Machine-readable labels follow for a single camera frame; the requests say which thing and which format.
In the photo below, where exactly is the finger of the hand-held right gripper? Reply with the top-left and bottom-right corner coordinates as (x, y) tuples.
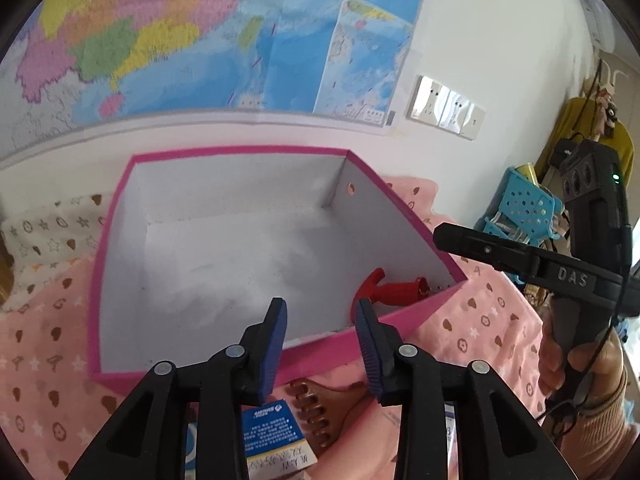
(432, 222), (548, 287)

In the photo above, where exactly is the pink printed blanket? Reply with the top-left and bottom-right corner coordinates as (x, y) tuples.
(0, 175), (566, 480)

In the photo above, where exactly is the pink cardboard box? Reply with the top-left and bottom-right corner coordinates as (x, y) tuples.
(89, 146), (468, 395)

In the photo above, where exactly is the yellow hanging garment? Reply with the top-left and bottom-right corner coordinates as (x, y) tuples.
(532, 95), (636, 196)

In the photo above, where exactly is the person's right hand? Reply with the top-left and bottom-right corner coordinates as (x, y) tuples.
(539, 310), (629, 411)

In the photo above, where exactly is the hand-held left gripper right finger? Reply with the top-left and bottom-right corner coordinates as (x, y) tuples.
(354, 299), (578, 480)

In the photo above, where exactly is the white paper box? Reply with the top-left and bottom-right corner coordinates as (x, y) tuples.
(442, 402), (457, 466)

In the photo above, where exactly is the person's right forearm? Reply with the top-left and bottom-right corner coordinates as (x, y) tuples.
(550, 375), (640, 480)

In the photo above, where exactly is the white wall socket plate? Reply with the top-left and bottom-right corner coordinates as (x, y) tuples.
(435, 87), (473, 133)
(457, 102), (487, 141)
(406, 75), (443, 123)

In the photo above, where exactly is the blue white medicine box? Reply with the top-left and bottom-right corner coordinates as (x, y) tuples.
(240, 399), (318, 468)

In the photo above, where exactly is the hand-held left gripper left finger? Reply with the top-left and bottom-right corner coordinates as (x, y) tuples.
(65, 297), (289, 480)

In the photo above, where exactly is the blue perforated plastic basket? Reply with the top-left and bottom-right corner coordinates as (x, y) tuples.
(474, 165), (566, 248)

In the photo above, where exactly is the red plastic clamp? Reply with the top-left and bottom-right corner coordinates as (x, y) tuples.
(348, 267), (432, 323)

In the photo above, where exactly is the colourful wall map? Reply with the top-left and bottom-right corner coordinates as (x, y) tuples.
(0, 0), (433, 158)

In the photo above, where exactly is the pink hanging charm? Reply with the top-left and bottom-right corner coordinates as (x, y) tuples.
(597, 85), (621, 137)

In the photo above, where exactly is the cream printed cloth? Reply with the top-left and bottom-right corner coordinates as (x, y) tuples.
(0, 192), (118, 306)

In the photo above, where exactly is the white blue packet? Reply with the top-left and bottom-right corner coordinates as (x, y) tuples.
(181, 422), (201, 480)

